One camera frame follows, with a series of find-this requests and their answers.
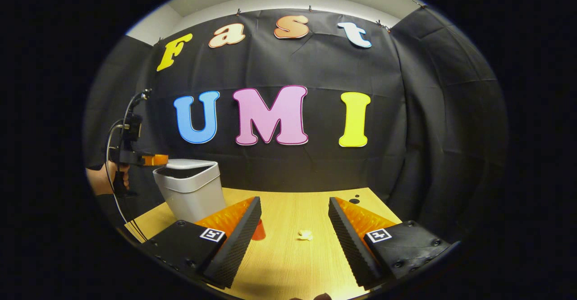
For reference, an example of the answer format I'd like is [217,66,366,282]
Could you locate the wooden desktop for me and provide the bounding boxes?
[124,187,404,300]

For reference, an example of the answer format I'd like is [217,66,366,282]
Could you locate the red pop can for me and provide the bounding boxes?
[250,218,267,241]

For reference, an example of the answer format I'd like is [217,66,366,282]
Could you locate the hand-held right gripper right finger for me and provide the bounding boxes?
[327,196,453,291]

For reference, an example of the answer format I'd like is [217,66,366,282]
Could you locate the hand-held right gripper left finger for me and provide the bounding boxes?
[142,196,262,290]

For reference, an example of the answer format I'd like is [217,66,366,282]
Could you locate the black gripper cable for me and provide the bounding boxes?
[105,123,149,242]

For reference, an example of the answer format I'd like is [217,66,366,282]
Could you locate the white desktop garbage bin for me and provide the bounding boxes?
[152,159,226,223]

